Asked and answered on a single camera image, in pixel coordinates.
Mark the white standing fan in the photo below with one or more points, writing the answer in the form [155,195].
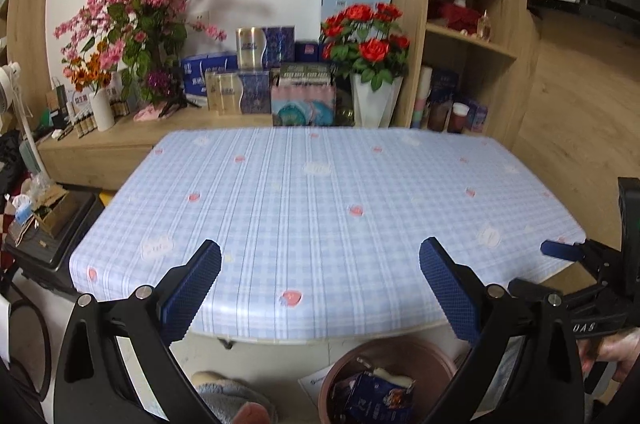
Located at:
[12,88]

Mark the wooden shelf unit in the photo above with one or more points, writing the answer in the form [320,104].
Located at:
[505,78]

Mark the blue tissue pack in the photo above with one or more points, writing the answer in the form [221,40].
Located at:
[205,78]

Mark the silver blue gift box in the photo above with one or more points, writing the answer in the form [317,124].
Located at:
[265,47]

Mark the white angular vase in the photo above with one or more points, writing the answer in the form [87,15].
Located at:
[375,103]

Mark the small dark blue box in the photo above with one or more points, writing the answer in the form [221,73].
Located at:
[307,51]

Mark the black side table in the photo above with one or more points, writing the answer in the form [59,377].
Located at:
[60,254]

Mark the person's right hand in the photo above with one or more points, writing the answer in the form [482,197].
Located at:
[620,354]

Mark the white paper sheet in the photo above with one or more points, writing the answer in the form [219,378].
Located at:
[312,389]

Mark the small blue carton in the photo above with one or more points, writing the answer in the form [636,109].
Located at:
[478,117]

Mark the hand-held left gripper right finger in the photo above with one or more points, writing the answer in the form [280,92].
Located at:
[445,289]

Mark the black counter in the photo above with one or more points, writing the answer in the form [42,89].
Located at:
[550,6]

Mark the dark green box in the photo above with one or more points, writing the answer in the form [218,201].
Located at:
[305,73]

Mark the pink bottle multipack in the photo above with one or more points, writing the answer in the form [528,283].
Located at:
[302,106]

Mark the green packet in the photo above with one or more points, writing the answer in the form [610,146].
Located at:
[47,118]

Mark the brown cup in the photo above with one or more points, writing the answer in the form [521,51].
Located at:
[437,117]

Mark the light blue flat box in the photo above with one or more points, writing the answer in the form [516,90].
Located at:
[340,1]

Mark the red rose bouquet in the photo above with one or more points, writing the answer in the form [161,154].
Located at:
[367,43]

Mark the row of small brown bottles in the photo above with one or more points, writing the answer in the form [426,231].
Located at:
[120,109]
[85,126]

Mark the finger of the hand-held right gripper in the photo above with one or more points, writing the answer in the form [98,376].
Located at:
[527,290]
[560,249]

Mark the blue snack bag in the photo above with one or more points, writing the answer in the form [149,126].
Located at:
[375,399]

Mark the open cardboard box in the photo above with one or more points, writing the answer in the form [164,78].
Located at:
[50,214]

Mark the dark red paper cup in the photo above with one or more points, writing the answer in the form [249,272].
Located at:
[457,119]

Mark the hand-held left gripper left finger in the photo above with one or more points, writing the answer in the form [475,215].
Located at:
[192,289]

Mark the tall white vase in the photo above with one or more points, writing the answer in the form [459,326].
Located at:
[102,111]

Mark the stack of pastel cups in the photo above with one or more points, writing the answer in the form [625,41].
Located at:
[421,98]

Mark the pink flat pouch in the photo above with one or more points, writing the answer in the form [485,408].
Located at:
[150,113]

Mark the black mini tripod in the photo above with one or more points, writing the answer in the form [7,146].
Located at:
[175,106]

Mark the wooden sideboard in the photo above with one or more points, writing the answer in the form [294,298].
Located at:
[90,158]

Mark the brown trash bin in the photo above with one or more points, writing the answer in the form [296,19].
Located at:
[400,349]

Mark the red basket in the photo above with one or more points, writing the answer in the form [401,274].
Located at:
[455,11]

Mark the gold blue gift box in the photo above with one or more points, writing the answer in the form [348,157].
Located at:
[240,92]

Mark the orange flowers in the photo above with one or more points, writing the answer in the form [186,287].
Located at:
[90,73]

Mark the purple flowers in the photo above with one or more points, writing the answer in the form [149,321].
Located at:
[160,86]

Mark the glass perfume bottle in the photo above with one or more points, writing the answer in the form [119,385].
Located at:
[484,28]

